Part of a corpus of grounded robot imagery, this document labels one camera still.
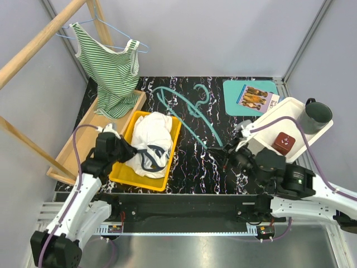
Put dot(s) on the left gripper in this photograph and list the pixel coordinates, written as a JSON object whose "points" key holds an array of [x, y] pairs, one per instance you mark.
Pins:
{"points": [[130, 151]]}

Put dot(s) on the green striped tank top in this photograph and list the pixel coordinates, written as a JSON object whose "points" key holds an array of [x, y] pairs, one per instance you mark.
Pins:
{"points": [[116, 73]]}

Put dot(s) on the white tank top navy trim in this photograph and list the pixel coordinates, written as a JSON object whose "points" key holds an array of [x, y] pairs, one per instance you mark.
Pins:
{"points": [[153, 142]]}

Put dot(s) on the teal cutting mat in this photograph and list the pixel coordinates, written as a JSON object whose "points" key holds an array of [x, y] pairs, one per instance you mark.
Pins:
{"points": [[232, 89]]}

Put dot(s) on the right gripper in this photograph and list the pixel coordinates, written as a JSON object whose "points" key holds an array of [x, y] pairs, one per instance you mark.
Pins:
{"points": [[220, 154]]}

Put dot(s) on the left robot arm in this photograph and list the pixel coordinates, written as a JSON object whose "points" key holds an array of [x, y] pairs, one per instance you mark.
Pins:
{"points": [[62, 242]]}

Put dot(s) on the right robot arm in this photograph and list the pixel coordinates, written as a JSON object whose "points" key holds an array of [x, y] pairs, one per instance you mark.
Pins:
{"points": [[297, 191]]}

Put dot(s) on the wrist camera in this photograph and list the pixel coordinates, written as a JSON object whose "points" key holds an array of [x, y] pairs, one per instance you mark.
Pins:
{"points": [[110, 128], [245, 129]]}

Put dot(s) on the small picture book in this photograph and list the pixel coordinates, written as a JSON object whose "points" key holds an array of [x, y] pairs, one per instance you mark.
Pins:
{"points": [[256, 102]]}

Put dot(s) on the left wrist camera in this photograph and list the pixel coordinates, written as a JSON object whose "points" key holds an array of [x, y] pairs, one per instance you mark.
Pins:
{"points": [[110, 128]]}

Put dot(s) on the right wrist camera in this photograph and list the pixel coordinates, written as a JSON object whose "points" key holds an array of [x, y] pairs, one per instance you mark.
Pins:
{"points": [[245, 129]]}

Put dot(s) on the dark green mug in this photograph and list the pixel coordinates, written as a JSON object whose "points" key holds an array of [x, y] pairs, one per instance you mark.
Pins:
{"points": [[314, 116]]}

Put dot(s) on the light blue wire hanger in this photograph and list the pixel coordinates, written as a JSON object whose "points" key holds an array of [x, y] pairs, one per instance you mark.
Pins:
{"points": [[97, 18]]}

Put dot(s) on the red brown plug cube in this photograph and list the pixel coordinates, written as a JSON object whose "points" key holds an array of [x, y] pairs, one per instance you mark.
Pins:
{"points": [[283, 143]]}

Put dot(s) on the teal plastic hanger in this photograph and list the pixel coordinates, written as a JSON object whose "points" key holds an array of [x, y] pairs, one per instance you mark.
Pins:
{"points": [[193, 110]]}

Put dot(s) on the wooden clothes rack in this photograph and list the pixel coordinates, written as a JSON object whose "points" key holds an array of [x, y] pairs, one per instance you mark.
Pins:
{"points": [[42, 100]]}

